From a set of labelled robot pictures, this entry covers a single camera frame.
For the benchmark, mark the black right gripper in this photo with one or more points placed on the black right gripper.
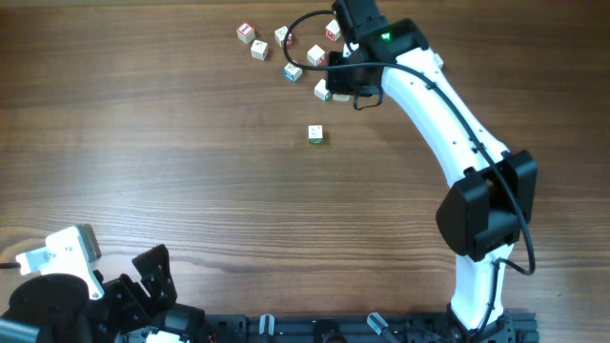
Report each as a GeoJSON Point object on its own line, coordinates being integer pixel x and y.
{"type": "Point", "coordinates": [335, 85]}

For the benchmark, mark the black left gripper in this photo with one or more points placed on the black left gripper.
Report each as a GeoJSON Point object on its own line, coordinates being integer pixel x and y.
{"type": "Point", "coordinates": [157, 281]}

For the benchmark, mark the wooden block green side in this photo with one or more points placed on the wooden block green side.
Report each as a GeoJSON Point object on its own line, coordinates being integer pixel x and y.
{"type": "Point", "coordinates": [321, 90]}

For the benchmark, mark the green X letter block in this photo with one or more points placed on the green X letter block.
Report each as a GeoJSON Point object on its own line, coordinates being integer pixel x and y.
{"type": "Point", "coordinates": [315, 134]}

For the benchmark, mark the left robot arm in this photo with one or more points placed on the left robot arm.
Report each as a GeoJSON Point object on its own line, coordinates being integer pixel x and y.
{"type": "Point", "coordinates": [56, 308]}

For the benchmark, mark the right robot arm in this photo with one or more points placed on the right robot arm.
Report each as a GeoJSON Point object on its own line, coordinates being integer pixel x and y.
{"type": "Point", "coordinates": [484, 216]}

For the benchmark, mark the yellow-sided wooden block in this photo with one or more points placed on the yellow-sided wooden block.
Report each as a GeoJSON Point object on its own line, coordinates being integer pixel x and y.
{"type": "Point", "coordinates": [341, 97]}

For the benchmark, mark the white block red corner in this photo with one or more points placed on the white block red corner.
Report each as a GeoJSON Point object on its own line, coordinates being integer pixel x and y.
{"type": "Point", "coordinates": [316, 55]}

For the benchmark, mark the red-sided block top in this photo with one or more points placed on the red-sided block top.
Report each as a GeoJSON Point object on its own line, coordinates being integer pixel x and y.
{"type": "Point", "coordinates": [333, 30]}

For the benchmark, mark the yellow wooden block far right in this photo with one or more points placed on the yellow wooden block far right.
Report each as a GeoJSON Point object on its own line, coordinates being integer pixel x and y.
{"type": "Point", "coordinates": [438, 61]}

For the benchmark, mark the blue-sided wooden block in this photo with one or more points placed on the blue-sided wooden block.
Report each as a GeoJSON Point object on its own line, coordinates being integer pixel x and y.
{"type": "Point", "coordinates": [292, 72]}

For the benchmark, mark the block with red side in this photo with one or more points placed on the block with red side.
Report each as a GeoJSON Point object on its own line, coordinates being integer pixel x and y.
{"type": "Point", "coordinates": [282, 37]}

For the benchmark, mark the plain top block left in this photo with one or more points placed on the plain top block left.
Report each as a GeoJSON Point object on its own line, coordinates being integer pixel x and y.
{"type": "Point", "coordinates": [259, 50]}

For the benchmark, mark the red I letter block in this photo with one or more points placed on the red I letter block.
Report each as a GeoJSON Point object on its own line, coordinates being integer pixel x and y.
{"type": "Point", "coordinates": [245, 32]}

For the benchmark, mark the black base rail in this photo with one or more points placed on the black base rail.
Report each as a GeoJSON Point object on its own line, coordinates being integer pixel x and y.
{"type": "Point", "coordinates": [410, 328]}

